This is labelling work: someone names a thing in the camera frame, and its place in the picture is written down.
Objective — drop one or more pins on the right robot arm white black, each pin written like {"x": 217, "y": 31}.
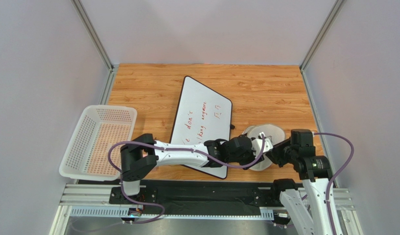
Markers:
{"x": 316, "y": 176}

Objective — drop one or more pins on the whiteboard with red writing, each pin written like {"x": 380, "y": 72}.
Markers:
{"x": 202, "y": 114}

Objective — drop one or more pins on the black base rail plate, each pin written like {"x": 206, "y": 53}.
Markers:
{"x": 208, "y": 198}

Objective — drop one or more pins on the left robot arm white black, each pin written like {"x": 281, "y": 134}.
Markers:
{"x": 140, "y": 156}

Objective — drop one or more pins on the white mesh laundry bag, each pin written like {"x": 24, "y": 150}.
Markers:
{"x": 274, "y": 133}

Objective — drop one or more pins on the aluminium frame rail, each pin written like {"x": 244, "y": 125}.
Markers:
{"x": 88, "y": 208}

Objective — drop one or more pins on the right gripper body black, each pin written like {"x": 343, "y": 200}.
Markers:
{"x": 279, "y": 154}

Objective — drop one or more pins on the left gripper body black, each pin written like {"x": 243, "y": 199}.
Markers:
{"x": 244, "y": 159}

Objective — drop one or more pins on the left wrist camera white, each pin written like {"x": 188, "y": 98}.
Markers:
{"x": 265, "y": 143}

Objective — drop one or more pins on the white plastic basket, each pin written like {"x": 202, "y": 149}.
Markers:
{"x": 98, "y": 129}

